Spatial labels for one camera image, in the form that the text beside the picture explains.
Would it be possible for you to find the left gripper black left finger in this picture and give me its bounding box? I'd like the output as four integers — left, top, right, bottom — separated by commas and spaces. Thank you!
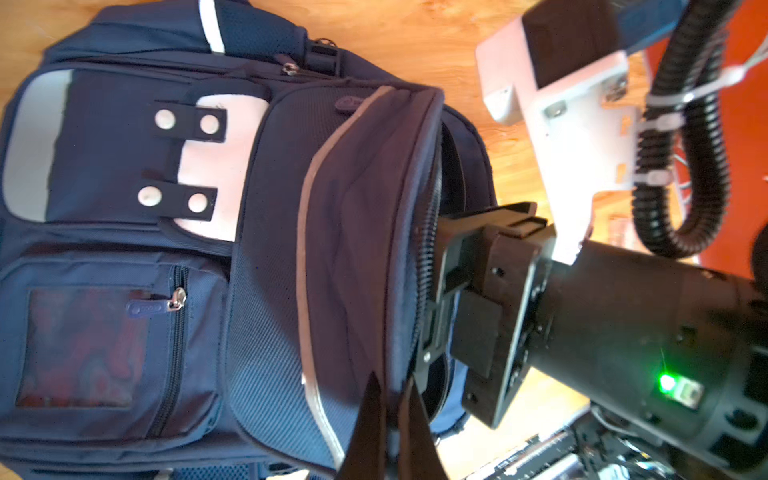
335, 373, 386, 480

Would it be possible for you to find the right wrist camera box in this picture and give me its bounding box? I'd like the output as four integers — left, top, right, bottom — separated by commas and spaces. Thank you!
475, 1, 639, 264

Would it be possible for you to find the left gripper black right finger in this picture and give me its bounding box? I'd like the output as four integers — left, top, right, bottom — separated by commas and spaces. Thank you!
398, 378, 447, 480

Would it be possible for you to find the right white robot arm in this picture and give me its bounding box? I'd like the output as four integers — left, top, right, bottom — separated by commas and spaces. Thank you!
437, 1, 767, 479

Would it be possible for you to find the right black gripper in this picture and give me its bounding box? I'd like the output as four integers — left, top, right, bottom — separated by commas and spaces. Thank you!
413, 203, 767, 479

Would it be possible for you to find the navy blue backpack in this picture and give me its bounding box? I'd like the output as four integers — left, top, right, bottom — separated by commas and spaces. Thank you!
1, 1, 496, 479

